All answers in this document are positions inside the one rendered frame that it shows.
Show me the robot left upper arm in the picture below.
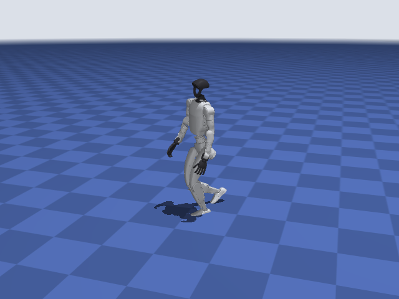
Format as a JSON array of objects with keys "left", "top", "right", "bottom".
[{"left": 203, "top": 105, "right": 215, "bottom": 137}]

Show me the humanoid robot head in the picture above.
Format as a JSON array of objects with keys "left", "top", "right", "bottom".
[{"left": 192, "top": 79, "right": 209, "bottom": 103}]

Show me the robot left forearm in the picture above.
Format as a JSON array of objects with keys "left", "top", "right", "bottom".
[{"left": 203, "top": 131, "right": 214, "bottom": 159}]

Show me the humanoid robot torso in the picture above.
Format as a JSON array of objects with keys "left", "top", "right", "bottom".
[{"left": 189, "top": 97, "right": 211, "bottom": 154}]

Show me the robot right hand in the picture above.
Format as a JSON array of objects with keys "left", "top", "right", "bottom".
[{"left": 167, "top": 137, "right": 180, "bottom": 157}]

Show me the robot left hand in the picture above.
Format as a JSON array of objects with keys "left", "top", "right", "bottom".
[{"left": 193, "top": 153, "right": 209, "bottom": 175}]

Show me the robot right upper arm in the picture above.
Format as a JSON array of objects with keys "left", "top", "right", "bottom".
[{"left": 183, "top": 98, "right": 193, "bottom": 126}]

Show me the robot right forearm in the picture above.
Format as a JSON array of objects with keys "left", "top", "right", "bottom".
[{"left": 176, "top": 123, "right": 188, "bottom": 143}]

